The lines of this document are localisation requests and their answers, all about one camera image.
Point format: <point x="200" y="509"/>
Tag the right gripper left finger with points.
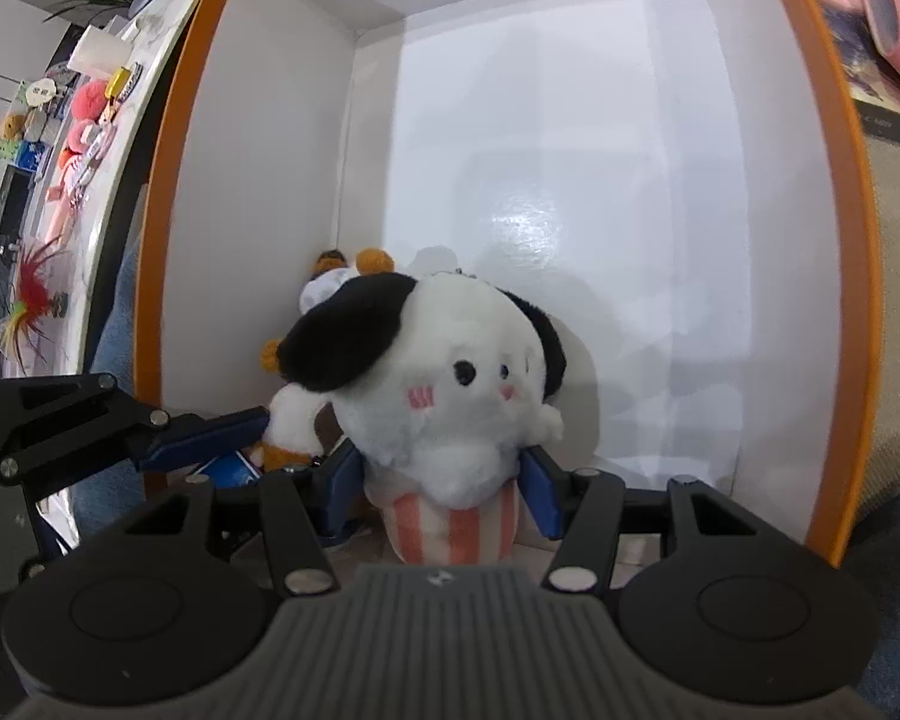
<point x="301" y="511"/>

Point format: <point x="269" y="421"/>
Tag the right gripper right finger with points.
<point x="581" y="511"/>

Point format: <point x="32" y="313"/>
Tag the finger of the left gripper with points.
<point x="185" y="440"/>

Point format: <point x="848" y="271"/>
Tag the brown dog plush toy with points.
<point x="350" y="314"/>

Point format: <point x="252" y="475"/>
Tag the white black-eared plush toy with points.
<point x="443" y="415"/>

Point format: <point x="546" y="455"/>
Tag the dark illustrated card box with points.
<point x="875" y="89"/>

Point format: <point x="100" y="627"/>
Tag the red feather toy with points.
<point x="32" y="300"/>

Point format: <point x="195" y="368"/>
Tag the white marble coffee table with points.
<point x="88" y="189"/>

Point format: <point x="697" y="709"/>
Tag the pink fluffy toy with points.
<point x="89" y="101"/>

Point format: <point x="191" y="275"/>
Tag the orange white storage box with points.
<point x="682" y="184"/>

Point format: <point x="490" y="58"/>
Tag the white cup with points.
<point x="99" y="54"/>

